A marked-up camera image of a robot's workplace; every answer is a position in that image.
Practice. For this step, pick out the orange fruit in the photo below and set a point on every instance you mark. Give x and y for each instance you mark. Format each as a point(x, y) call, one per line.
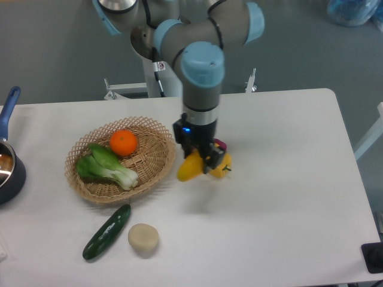
point(123, 142)

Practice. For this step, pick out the white frame at right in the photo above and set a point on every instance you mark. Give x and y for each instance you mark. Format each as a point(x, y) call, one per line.
point(370, 137)

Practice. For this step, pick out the purple sweet potato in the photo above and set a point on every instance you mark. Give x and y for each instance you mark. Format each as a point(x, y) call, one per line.
point(220, 144)

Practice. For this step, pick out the woven wicker basket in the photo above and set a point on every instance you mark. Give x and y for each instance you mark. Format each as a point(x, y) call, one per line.
point(152, 160)

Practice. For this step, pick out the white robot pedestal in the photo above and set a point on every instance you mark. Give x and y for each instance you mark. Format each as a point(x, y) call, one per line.
point(155, 80)

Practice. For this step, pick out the blue plastic bag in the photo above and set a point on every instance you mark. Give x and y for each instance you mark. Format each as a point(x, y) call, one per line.
point(355, 13)

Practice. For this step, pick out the green bok choy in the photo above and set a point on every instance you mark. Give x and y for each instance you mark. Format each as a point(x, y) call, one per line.
point(103, 163)

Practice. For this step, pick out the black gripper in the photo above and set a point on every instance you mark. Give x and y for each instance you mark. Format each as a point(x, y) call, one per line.
point(200, 137)

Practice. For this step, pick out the dark blue saucepan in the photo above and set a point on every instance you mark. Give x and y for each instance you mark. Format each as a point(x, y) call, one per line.
point(13, 171)

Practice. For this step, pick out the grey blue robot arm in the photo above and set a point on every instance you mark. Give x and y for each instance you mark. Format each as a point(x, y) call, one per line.
point(195, 53)

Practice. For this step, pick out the yellow mango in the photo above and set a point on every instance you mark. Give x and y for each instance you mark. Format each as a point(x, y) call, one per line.
point(192, 167)

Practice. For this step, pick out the black device at edge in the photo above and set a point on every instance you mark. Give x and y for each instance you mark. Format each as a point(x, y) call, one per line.
point(372, 254)

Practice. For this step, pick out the green cucumber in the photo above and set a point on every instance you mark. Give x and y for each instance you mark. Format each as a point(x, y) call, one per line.
point(107, 234)

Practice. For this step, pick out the yellow bell pepper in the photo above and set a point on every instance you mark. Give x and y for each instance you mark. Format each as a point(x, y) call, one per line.
point(222, 169)

